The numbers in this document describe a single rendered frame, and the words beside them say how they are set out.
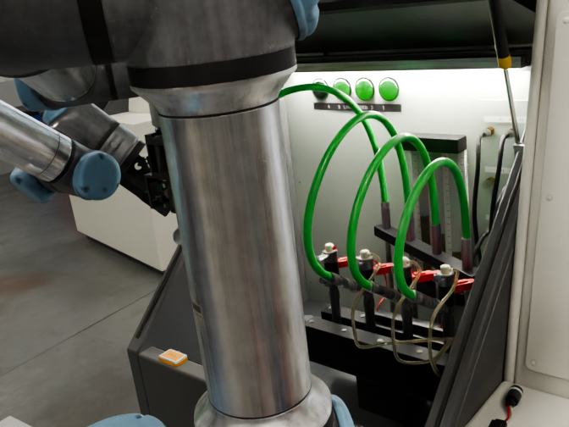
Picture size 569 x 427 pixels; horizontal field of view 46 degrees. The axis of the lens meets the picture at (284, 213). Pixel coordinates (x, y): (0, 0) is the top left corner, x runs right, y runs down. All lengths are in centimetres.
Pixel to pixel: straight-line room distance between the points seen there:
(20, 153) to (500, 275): 72
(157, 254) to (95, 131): 299
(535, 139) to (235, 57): 72
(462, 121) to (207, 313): 95
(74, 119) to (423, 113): 68
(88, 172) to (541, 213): 68
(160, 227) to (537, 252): 323
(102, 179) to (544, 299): 69
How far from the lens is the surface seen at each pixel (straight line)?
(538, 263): 108
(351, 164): 153
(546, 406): 109
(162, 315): 141
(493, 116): 133
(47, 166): 102
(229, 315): 49
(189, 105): 43
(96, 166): 103
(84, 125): 118
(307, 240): 107
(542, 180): 106
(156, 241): 411
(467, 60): 131
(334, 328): 130
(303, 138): 160
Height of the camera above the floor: 160
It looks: 18 degrees down
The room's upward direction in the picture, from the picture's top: 7 degrees counter-clockwise
